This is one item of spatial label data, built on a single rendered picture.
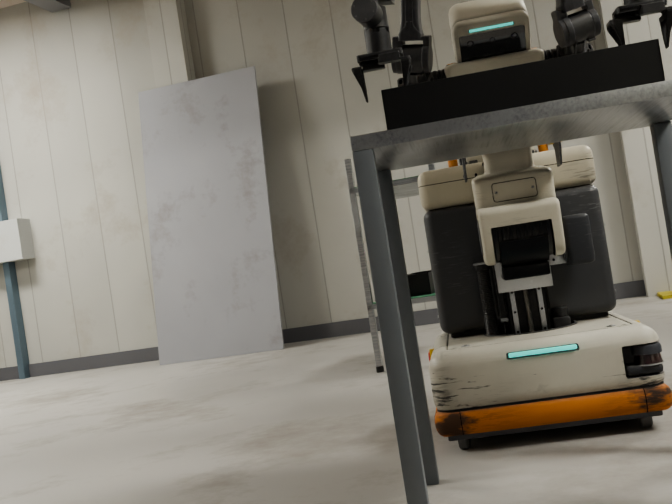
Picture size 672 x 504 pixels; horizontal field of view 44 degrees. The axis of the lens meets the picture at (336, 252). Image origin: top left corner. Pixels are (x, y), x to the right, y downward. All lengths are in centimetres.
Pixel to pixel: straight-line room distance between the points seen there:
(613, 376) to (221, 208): 491
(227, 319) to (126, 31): 278
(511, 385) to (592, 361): 22
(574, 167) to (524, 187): 32
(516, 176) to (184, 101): 512
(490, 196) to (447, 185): 29
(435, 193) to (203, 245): 440
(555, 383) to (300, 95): 509
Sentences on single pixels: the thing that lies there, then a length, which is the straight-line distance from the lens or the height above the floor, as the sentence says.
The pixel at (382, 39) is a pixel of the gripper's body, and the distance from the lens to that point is 190.
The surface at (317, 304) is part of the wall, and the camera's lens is 695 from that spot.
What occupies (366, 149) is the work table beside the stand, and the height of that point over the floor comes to 77.
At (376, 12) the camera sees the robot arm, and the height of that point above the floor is 108.
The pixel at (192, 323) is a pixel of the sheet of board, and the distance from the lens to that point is 682.
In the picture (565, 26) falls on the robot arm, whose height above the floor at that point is 108.
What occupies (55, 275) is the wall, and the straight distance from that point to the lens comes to 802.
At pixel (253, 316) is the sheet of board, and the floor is 28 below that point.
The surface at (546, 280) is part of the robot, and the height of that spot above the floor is 42.
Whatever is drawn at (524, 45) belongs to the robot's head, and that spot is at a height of 108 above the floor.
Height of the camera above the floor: 55
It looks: 1 degrees up
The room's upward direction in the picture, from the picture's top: 9 degrees counter-clockwise
